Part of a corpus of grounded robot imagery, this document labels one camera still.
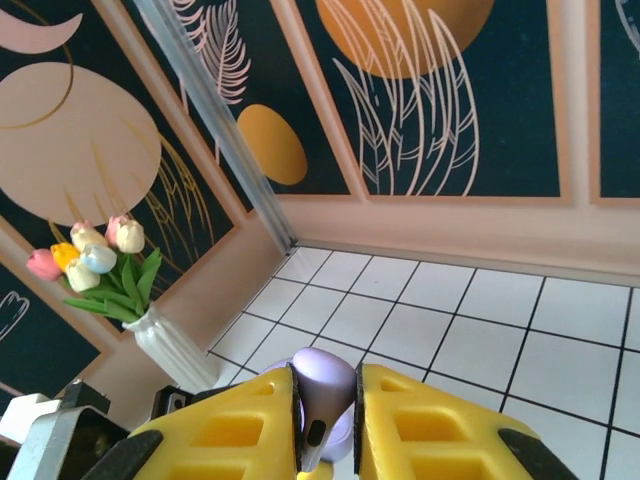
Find white ribbed vase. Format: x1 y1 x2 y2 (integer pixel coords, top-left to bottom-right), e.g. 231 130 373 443
121 304 221 394

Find pastel tulip bouquet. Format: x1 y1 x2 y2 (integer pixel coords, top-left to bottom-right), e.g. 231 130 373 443
27 215 164 326

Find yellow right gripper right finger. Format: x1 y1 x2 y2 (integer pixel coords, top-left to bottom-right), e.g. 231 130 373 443
353 362 584 480

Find aluminium frame post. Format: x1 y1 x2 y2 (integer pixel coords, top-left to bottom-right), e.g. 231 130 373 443
122 0 301 257

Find purple earbud charging case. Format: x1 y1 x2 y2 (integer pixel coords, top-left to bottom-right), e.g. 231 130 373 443
259 357 357 464

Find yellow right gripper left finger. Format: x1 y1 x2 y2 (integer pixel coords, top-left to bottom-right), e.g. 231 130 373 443
112 366 302 480

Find purple wireless earbud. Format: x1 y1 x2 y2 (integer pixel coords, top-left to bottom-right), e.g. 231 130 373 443
291 347 359 474

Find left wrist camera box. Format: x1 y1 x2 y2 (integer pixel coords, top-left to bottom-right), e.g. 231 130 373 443
0 378 129 480

